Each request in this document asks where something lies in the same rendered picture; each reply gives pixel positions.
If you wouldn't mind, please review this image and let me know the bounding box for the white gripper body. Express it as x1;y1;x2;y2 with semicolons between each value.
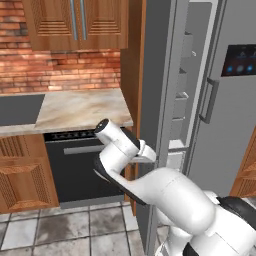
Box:
135;139;158;164

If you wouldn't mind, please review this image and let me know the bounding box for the grey freezer door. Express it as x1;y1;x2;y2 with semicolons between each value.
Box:
135;0;224;256

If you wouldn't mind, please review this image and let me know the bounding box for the grey fridge door with screen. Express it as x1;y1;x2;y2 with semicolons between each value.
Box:
184;0;256;198

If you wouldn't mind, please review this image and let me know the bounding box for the wooden base cupboard door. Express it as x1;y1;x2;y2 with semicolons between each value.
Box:
0;162;61;215

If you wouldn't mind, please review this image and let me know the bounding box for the black dishwasher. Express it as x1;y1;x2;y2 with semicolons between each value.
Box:
43;127;135;210

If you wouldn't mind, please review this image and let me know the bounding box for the tall wooden side panel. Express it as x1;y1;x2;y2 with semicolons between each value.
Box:
119;0;148;216

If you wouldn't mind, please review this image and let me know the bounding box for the wooden cupboard beside fridge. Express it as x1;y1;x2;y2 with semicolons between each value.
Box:
229;125;256;198

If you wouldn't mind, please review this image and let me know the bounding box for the wooden drawer front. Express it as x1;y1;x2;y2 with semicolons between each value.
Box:
0;133;48;166

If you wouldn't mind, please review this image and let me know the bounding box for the black hob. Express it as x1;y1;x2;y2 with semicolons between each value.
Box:
0;93;46;127

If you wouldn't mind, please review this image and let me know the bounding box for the grey dishwasher handle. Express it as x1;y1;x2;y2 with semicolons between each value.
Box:
62;144;106;156

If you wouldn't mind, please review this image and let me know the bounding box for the grey fridge door handle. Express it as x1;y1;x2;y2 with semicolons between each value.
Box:
198;77;220;125

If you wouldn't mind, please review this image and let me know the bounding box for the wooden wall cupboard door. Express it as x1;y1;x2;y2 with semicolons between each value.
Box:
78;0;130;51
21;0;80;52

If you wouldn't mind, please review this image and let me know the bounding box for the grey cupboard door handle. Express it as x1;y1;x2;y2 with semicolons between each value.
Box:
79;0;89;42
69;0;79;42

